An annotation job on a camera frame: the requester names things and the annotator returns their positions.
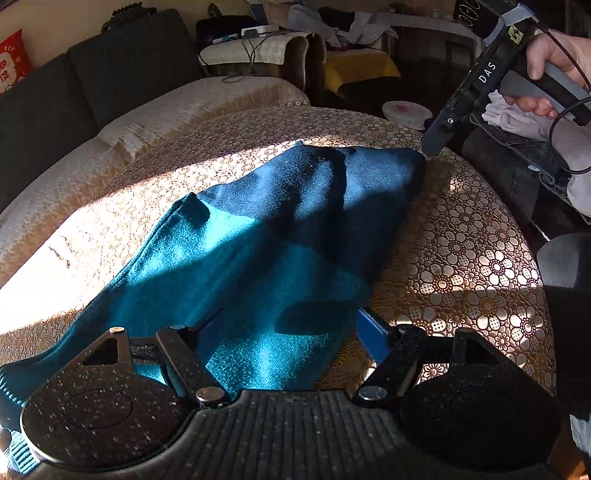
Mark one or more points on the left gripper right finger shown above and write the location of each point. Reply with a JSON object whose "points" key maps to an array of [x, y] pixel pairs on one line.
{"points": [[374, 333]]}

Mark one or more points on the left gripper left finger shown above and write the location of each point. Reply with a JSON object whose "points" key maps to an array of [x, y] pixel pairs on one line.
{"points": [[145, 354]]}

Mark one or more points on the teal blue knit sweater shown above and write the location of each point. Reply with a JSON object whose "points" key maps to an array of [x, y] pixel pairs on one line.
{"points": [[271, 268]]}

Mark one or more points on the gold floral lace tablecloth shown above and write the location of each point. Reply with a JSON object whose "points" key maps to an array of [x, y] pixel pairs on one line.
{"points": [[461, 261]]}

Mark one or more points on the white round plate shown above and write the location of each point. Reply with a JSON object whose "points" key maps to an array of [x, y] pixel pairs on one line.
{"points": [[408, 114]]}

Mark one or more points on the beige sofa seat cover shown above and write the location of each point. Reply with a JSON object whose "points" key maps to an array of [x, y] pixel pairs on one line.
{"points": [[34, 215]]}

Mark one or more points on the cluttered side table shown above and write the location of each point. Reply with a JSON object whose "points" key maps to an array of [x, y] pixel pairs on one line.
{"points": [[315, 50]]}

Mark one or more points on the dark sofa back cushions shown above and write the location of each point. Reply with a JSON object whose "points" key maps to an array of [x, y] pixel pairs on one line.
{"points": [[68, 100]]}

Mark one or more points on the red decorative pillow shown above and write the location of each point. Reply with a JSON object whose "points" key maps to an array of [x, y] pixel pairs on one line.
{"points": [[15, 64]]}

